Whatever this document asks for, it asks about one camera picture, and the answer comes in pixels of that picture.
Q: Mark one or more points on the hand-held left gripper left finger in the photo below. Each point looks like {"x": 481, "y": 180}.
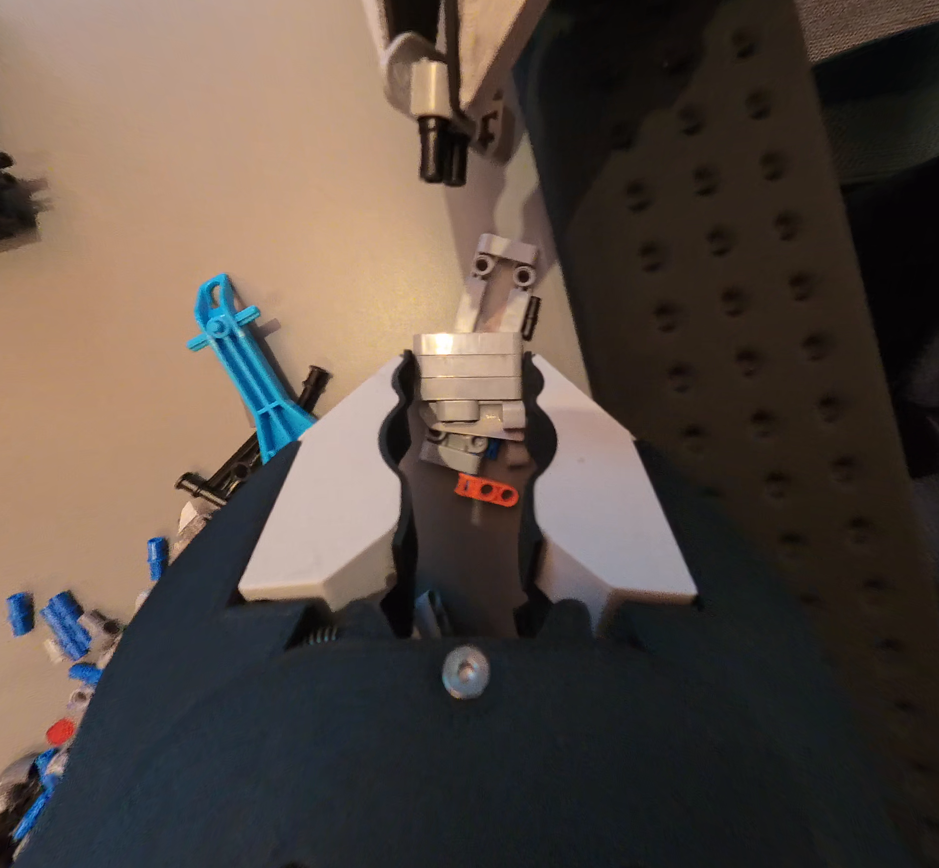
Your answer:
{"x": 323, "y": 516}

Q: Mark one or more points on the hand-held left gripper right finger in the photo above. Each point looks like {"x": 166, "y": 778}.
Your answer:
{"x": 609, "y": 516}

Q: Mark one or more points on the small orange connector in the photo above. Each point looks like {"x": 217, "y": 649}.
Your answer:
{"x": 484, "y": 490}

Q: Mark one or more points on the blue connector pin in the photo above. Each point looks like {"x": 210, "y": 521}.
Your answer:
{"x": 499, "y": 445}

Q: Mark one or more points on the grey building beam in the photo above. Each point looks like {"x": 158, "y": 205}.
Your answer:
{"x": 470, "y": 421}
{"x": 467, "y": 354}

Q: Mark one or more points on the black axle pin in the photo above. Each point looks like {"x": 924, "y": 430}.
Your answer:
{"x": 311, "y": 384}
{"x": 220, "y": 475}

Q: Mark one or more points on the short black pin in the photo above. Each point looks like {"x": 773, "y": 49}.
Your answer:
{"x": 531, "y": 319}

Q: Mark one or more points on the black perforated panel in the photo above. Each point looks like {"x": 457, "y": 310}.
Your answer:
{"x": 704, "y": 296}

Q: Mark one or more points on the pile of building kit parts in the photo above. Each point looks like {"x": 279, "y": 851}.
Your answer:
{"x": 66, "y": 626}

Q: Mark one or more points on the person's dark clothing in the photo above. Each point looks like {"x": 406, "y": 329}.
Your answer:
{"x": 881, "y": 149}

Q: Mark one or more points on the cyan frame piece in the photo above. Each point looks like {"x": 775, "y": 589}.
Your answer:
{"x": 242, "y": 362}

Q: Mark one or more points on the grey frame piece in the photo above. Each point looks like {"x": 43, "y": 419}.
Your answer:
{"x": 506, "y": 247}

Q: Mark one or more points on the black base plate assembly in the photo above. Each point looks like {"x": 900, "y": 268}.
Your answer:
{"x": 15, "y": 200}

